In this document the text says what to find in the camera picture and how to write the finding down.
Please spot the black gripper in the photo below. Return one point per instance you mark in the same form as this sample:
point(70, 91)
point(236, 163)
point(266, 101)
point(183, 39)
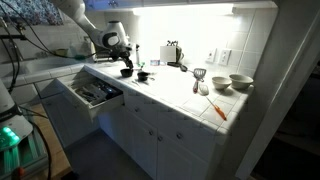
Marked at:
point(121, 53)

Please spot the small black pot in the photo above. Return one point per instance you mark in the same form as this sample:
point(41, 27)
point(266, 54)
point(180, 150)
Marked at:
point(143, 76)
point(126, 73)

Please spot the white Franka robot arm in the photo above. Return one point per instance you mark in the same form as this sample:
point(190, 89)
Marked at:
point(75, 10)

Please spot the slim white bottle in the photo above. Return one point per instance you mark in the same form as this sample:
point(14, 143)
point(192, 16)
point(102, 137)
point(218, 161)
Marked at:
point(137, 55)

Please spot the white plastic spoon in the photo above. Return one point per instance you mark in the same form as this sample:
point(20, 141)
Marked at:
point(135, 82)

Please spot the clear plastic water bottle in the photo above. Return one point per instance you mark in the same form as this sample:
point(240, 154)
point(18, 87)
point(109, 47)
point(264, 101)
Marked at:
point(155, 62)

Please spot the small cardboard carton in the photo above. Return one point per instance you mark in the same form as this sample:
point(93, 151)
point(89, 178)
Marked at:
point(168, 54)

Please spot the round metal cabinet knob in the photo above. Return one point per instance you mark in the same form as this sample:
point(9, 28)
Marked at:
point(160, 138)
point(179, 135)
point(150, 132)
point(136, 109)

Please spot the green sponge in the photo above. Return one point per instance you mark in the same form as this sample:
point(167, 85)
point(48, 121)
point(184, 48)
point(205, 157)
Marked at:
point(79, 57)

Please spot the open white cutlery drawer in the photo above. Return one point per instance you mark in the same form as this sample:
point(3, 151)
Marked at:
point(100, 108)

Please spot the black ladle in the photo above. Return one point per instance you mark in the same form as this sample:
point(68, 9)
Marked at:
point(183, 68)

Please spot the under cabinet light strip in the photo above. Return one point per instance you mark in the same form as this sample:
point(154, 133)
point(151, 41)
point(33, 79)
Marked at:
point(183, 9)

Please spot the small pale slotted utensil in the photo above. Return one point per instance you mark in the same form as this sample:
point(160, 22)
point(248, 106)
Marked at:
point(203, 89)

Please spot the small white ceramic bowl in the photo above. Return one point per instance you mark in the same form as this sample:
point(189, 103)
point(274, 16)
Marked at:
point(221, 83)

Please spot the blue floral curtain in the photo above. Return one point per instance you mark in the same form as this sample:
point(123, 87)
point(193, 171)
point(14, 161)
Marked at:
point(36, 11)

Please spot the white base cabinet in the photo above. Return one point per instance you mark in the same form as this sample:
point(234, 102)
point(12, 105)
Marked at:
point(186, 156)

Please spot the large white ceramic bowl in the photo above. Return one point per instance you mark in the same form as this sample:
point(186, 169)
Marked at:
point(240, 82)

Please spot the black mounting bar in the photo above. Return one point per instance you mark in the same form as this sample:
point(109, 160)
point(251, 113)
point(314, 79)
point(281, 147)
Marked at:
point(13, 37)

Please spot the robot stand cart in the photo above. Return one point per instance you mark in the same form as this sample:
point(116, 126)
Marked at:
point(30, 156)

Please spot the white wall cabinet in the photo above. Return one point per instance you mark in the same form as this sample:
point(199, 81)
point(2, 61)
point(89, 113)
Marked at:
point(166, 1)

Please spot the white wall outlet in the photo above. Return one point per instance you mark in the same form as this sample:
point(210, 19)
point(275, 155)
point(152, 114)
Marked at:
point(224, 57)
point(211, 55)

